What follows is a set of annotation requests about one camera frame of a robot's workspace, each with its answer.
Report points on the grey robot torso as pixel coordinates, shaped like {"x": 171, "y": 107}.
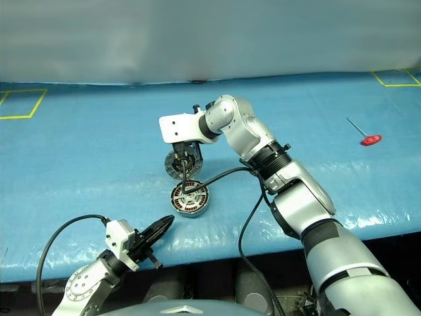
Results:
{"x": 184, "y": 311}

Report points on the dark rounded shape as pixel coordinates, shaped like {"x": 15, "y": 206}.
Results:
{"x": 253, "y": 293}
{"x": 164, "y": 289}

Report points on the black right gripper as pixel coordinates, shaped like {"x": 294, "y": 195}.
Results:
{"x": 187, "y": 149}

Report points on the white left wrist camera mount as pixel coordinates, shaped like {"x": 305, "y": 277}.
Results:
{"x": 115, "y": 233}

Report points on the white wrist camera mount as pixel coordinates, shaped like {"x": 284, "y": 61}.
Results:
{"x": 115, "y": 233}
{"x": 181, "y": 128}

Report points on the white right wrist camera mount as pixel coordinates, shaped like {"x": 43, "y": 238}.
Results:
{"x": 181, "y": 128}

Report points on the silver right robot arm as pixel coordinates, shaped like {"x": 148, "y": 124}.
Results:
{"x": 312, "y": 204}

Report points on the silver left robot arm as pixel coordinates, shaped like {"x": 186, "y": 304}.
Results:
{"x": 79, "y": 289}

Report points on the silver spoked rotor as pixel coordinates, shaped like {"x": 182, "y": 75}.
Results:
{"x": 192, "y": 199}

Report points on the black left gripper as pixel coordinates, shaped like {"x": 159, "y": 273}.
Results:
{"x": 141, "y": 247}

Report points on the round silver motor housing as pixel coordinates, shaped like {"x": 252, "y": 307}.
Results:
{"x": 194, "y": 213}

